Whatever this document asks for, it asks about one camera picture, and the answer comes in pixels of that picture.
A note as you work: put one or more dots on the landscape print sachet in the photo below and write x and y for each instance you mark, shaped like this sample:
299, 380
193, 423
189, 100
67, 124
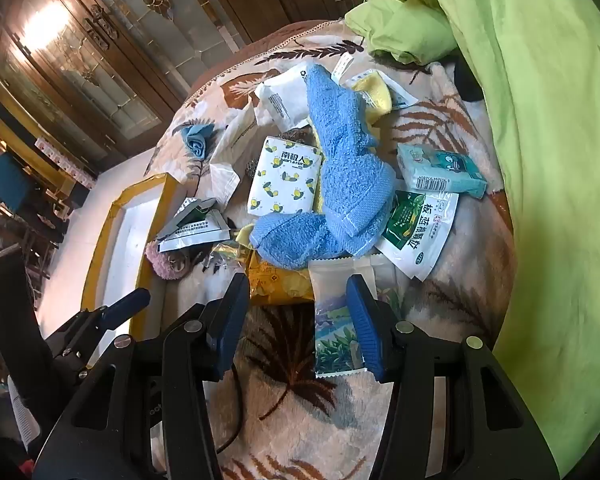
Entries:
332, 320

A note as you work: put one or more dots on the wooden glass cabinet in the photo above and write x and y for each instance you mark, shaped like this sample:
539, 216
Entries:
80, 60

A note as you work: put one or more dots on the white paper tag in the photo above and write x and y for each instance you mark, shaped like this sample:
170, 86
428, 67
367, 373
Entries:
342, 67

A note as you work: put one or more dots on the dark wooden chair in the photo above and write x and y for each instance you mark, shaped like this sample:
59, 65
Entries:
20, 240

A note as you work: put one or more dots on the lemon print tissue pack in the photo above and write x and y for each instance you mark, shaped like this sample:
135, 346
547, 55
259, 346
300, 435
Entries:
280, 175

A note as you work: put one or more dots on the blue towel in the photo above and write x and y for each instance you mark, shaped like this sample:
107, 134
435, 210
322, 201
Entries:
350, 175

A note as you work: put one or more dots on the grey green sachet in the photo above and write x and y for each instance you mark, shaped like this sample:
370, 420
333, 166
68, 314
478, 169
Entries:
187, 210

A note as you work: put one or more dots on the plain white sachet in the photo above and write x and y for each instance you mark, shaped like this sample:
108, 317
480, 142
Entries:
387, 275

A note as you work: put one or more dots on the crinkled foil wrapper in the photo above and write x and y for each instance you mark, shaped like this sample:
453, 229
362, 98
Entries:
227, 252

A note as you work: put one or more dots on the yellow packet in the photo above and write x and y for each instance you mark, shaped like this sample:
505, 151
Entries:
280, 282

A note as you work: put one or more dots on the rolled blue cloth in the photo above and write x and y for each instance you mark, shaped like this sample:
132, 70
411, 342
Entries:
197, 142

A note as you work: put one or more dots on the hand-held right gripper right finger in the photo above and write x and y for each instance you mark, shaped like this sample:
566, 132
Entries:
364, 327

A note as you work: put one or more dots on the brown woven pouch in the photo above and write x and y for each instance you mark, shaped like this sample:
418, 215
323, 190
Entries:
295, 136

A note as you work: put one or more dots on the leaf print blanket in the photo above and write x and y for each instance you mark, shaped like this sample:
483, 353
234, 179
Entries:
280, 350

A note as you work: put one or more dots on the white text packet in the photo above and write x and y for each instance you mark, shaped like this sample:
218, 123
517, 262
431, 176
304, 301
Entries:
282, 100

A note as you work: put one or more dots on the green white sachet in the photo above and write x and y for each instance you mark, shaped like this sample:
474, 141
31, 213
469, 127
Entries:
415, 225

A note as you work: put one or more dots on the pale yellow cloth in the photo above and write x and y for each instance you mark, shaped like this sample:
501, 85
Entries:
377, 97

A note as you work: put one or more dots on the clear plastic bag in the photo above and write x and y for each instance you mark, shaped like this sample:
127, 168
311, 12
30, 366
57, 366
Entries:
235, 135

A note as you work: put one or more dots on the pink fluffy item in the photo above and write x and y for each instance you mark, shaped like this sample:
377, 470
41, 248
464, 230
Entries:
162, 265

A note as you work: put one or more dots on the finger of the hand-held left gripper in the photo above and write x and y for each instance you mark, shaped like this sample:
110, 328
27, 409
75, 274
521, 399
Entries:
130, 304

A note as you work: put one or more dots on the small white packet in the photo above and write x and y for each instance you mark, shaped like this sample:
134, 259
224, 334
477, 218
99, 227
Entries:
402, 97

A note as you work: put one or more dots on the yellow-rimmed white box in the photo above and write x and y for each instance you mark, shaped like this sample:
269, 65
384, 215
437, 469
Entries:
125, 240

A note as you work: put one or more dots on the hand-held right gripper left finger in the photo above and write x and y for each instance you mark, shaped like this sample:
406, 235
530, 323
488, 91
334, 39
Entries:
227, 322

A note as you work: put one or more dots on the green quilt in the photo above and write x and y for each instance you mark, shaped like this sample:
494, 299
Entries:
555, 160

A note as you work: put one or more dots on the teal tissue pack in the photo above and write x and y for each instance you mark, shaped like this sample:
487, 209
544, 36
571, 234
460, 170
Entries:
440, 167

